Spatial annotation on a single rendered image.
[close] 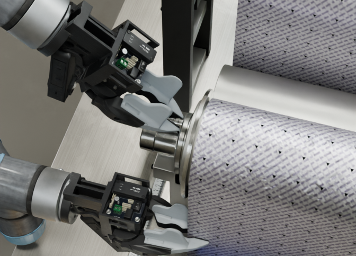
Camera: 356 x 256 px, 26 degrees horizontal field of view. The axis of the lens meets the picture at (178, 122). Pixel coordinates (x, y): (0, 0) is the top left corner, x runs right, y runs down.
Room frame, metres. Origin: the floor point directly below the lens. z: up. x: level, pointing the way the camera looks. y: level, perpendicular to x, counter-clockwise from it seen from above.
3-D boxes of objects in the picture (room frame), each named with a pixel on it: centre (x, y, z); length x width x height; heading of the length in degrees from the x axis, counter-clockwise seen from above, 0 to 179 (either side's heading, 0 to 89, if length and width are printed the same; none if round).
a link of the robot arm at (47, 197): (0.53, 0.18, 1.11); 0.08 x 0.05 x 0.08; 164
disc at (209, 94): (0.53, -0.03, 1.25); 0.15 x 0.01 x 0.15; 164
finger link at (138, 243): (0.47, 0.05, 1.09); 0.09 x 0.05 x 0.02; 73
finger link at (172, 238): (0.46, 0.00, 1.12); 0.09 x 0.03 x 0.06; 73
